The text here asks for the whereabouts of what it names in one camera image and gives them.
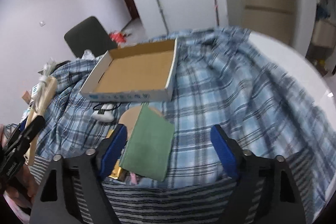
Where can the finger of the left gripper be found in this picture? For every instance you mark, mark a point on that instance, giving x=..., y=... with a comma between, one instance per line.
x=21, y=138

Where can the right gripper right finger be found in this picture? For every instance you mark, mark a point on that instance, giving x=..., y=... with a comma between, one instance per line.
x=265, y=190

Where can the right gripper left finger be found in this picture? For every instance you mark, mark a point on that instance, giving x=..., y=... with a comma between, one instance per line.
x=56, y=200

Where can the yellow blue packet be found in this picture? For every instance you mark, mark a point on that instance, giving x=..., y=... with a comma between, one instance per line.
x=118, y=173

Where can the green sponge cloth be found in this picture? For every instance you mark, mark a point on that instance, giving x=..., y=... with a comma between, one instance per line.
x=148, y=149

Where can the beige round powder puff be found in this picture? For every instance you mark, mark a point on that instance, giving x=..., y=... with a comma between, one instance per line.
x=129, y=119

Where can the person left hand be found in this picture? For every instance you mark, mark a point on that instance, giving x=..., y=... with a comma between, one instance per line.
x=22, y=187

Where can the striped grey cloth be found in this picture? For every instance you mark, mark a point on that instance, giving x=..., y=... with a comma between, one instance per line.
x=193, y=204

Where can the clear plastic bag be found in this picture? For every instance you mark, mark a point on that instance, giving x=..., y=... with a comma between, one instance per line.
x=88, y=55

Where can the cardboard tray box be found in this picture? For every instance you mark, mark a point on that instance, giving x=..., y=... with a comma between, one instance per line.
x=141, y=73

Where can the blue plaid shirt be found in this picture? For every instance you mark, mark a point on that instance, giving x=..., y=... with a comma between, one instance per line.
x=222, y=79

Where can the black chair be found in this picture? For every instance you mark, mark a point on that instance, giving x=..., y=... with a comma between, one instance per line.
x=89, y=35

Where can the red plastic bag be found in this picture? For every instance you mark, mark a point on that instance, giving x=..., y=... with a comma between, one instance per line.
x=119, y=36

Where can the wall light switch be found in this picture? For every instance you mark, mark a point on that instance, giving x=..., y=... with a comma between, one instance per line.
x=42, y=23

